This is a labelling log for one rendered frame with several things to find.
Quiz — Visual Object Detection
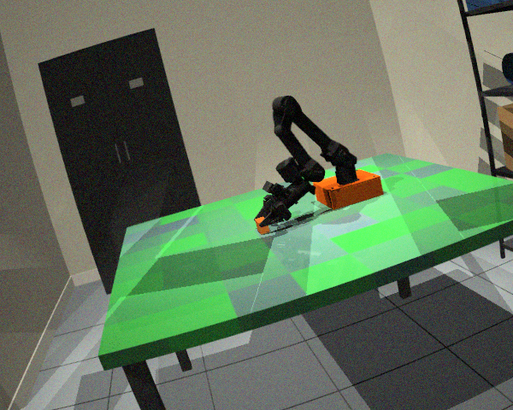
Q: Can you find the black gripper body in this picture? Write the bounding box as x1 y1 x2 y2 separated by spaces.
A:
264 186 299 221

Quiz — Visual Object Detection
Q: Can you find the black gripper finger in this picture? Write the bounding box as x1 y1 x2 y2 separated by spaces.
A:
254 200 271 220
259 206 284 227

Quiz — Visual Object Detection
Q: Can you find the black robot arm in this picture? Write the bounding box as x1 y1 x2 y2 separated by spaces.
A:
262 96 360 199

